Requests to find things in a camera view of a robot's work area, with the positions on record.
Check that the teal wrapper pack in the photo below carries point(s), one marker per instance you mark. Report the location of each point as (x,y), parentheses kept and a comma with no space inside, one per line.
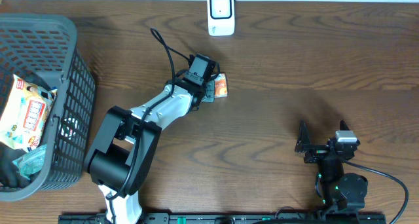
(31,162)

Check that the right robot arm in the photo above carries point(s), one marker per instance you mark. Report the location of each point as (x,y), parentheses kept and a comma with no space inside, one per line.
(343,193)

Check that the orange tissue pack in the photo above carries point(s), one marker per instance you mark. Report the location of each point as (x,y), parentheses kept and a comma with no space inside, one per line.
(221,89)

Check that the grey plastic basket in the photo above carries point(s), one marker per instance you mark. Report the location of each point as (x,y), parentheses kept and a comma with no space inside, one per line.
(42,49)

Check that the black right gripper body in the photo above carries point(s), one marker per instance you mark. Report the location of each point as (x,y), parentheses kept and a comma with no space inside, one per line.
(317,152)

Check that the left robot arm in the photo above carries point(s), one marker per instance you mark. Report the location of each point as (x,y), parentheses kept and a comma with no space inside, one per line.
(121,154)

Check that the white barcode scanner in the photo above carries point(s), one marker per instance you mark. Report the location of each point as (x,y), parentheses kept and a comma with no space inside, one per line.
(221,17)

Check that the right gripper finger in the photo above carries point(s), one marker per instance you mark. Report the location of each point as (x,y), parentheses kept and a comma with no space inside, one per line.
(344,126)
(303,140)

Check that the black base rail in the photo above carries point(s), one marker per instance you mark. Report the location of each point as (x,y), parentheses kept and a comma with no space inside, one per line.
(283,217)

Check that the yellow snack bag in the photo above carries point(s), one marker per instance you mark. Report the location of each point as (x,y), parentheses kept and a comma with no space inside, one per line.
(25,115)

